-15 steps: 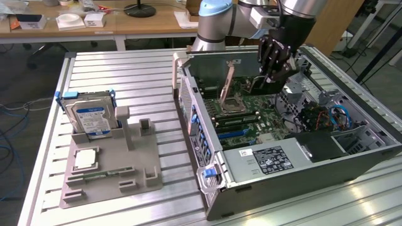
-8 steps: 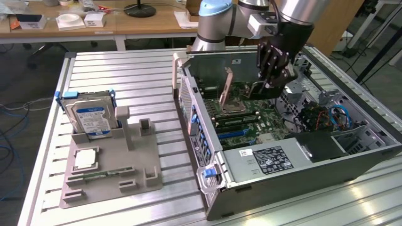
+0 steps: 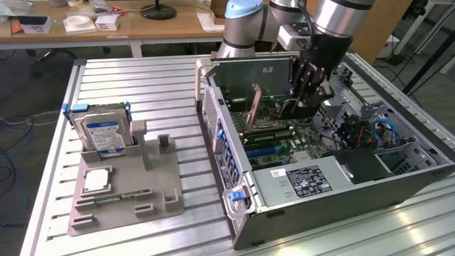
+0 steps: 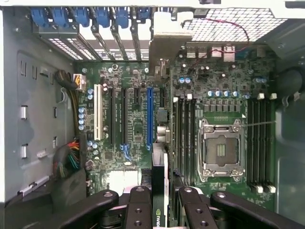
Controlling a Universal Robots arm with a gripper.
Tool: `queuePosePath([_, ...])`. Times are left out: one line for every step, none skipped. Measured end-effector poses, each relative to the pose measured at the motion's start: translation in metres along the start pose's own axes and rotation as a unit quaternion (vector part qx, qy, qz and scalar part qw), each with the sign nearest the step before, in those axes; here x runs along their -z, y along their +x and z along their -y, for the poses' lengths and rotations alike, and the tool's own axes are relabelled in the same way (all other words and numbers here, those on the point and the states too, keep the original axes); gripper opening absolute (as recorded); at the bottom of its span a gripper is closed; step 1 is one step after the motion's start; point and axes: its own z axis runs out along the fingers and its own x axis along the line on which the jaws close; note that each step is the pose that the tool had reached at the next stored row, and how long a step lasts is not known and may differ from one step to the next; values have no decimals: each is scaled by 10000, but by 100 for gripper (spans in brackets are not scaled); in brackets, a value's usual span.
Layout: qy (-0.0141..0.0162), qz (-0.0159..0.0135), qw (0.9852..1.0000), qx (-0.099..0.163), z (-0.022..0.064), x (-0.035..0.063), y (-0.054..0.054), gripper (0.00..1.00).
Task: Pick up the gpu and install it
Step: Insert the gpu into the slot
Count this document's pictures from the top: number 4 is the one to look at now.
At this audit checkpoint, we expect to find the blue SATA connector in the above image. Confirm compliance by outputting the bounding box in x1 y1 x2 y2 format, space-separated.
121 142 132 161

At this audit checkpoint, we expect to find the silver CPU socket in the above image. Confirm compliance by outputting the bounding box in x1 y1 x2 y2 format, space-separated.
197 117 246 184

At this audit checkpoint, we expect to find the black RAM slot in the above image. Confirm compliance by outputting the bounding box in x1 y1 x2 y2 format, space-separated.
253 93 264 194
260 96 267 189
184 94 192 187
173 95 179 187
191 95 197 187
178 94 184 187
266 93 277 194
246 96 254 188

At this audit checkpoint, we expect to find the green motherboard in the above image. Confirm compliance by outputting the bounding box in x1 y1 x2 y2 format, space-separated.
73 42 280 217

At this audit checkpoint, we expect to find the blue expansion slot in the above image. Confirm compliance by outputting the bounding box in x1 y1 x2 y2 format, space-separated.
146 86 153 151

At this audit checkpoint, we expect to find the long black expansion slot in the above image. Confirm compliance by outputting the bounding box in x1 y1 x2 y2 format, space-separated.
120 87 127 146

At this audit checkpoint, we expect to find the white expansion slot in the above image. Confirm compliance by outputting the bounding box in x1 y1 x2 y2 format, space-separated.
93 83 104 141

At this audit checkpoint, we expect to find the thin metal locking lever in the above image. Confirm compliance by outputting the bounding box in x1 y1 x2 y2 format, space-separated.
240 120 277 128

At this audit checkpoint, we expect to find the grey open PC case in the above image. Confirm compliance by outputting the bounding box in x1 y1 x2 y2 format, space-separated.
0 0 305 229

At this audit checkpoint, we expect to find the metal slot cover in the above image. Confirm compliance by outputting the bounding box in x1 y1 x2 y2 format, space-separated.
91 23 113 61
110 23 127 61
130 20 144 61

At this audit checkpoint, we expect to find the blue expansion slot latch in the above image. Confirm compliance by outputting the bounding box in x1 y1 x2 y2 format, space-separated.
94 7 112 29
136 7 151 21
113 7 131 29
73 7 91 28
30 7 50 28
51 7 71 29

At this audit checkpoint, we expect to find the multicoloured wire bundle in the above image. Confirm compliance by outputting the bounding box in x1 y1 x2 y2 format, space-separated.
52 140 81 180

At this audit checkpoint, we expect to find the black yellow power cable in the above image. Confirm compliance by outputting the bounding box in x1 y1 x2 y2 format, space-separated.
54 70 87 131

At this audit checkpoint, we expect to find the thin red wire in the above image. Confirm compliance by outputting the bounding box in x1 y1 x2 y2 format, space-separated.
182 17 251 64

